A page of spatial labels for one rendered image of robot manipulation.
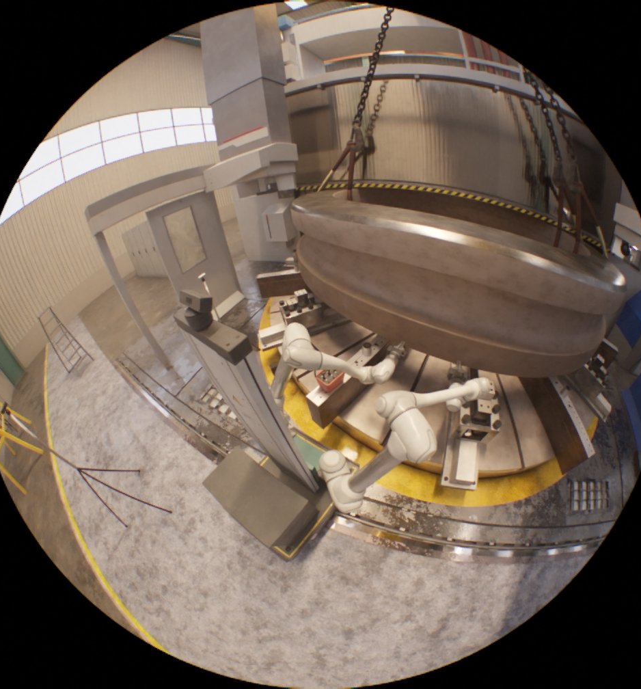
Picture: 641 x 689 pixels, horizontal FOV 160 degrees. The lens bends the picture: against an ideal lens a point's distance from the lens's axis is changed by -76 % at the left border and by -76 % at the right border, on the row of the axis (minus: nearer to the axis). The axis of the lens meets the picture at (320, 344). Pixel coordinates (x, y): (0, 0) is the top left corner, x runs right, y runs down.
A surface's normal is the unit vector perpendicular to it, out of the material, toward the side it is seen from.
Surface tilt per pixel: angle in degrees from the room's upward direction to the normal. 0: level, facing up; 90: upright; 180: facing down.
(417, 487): 0
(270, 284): 90
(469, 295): 90
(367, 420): 0
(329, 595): 0
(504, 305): 90
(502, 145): 90
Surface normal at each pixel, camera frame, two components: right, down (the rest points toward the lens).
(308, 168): -0.41, 0.64
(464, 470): -0.11, -0.73
